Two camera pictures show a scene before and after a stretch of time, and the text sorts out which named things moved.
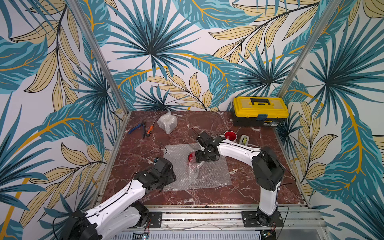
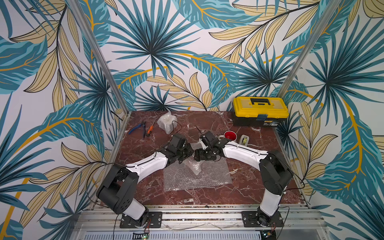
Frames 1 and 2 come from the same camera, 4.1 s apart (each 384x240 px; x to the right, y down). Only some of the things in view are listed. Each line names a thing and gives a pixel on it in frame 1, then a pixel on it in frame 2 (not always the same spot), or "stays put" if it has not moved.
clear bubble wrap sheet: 190,174 stays put
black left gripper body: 165,180 to 185,152
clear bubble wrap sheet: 167,122 stays put
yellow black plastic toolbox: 259,111 stays put
